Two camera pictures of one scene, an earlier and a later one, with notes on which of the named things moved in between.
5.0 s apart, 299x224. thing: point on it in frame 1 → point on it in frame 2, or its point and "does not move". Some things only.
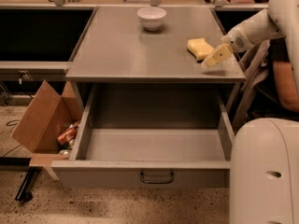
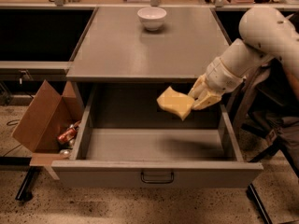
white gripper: x=237 y=42 → x=221 y=76
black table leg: x=25 y=192 does not move
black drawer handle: x=156 y=182 does not move
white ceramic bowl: x=151 y=17 does not move
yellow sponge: x=199 y=49 → x=173 y=101
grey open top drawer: x=149 y=136 does not move
